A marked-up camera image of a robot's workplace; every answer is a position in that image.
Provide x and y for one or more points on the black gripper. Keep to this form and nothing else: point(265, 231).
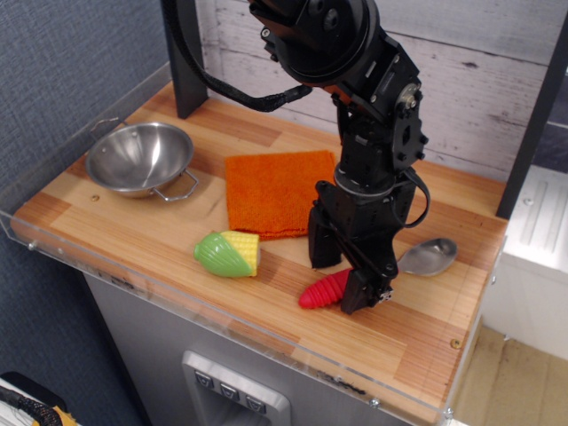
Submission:
point(360, 223)

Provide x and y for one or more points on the red handled metal spoon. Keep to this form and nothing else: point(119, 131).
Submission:
point(428, 258)

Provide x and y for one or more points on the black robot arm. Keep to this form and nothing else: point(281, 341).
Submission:
point(341, 48)

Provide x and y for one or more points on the orange folded cloth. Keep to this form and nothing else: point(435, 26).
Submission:
point(271, 195)

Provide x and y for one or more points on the clear acrylic guard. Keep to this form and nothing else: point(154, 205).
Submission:
point(404, 357)

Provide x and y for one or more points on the toy corn cob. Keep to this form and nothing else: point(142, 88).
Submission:
point(229, 254)

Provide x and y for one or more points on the silver dispenser panel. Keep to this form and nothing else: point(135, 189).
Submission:
point(222, 396)

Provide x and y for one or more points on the white toy sink unit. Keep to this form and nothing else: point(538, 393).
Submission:
point(526, 299)

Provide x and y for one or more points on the grey toy fridge cabinet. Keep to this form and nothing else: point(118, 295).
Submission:
point(152, 340)

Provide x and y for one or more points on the stainless steel bowl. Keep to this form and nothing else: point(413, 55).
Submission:
point(142, 160)

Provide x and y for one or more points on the yellow object bottom left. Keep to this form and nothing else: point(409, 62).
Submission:
point(63, 418)

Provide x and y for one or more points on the black right post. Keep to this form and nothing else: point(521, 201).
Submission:
point(543, 106)

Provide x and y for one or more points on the black post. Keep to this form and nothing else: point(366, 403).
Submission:
point(543, 106)
point(190, 93)

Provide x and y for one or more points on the black left post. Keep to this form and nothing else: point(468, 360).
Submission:
point(190, 93)

